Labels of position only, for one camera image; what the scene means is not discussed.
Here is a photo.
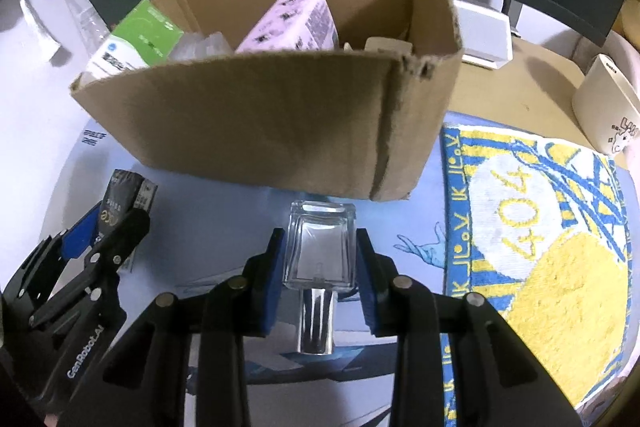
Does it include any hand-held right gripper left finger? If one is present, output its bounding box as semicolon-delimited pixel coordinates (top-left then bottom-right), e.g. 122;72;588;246
75;227;287;427

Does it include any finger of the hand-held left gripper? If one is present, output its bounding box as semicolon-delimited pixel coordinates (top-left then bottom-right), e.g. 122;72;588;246
2;202;109;308
27;208;152;330

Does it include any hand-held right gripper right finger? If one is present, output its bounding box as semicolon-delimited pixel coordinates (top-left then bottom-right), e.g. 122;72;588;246
355;227;583;427

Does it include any small black box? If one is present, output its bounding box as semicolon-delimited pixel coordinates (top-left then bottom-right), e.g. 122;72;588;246
95;169;159;270

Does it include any clear glass perfume bottle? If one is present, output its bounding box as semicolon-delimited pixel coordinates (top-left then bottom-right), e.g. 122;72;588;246
282;201;357;354

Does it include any brown cardboard box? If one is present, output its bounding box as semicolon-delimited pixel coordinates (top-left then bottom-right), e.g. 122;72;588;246
69;0;463;202

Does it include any green white carton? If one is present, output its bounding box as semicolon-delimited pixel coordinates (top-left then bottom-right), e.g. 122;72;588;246
82;0;183;82

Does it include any clear plastic packet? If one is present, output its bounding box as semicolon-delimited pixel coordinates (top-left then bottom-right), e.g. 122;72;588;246
170;32;236;60

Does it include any light blue printed desk mat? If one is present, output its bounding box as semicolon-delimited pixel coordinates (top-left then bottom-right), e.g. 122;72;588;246
50;122;451;427

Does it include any blue yellow printed towel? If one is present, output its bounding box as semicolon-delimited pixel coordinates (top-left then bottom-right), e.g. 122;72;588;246
441;123;632;427

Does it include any white tassel pendant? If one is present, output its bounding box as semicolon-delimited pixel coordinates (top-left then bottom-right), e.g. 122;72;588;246
7;0;63;64

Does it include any clear plastic bottle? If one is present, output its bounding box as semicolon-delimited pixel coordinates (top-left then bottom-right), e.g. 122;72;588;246
60;0;111;58

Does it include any small cream box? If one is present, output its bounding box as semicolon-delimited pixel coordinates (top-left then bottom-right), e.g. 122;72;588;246
365;37;414;56

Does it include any white rectangular device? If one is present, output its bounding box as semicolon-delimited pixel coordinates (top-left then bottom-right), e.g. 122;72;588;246
452;0;514;70

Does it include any cream printed cup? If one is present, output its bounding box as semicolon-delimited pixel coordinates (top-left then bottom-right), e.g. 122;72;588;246
572;53;640;156

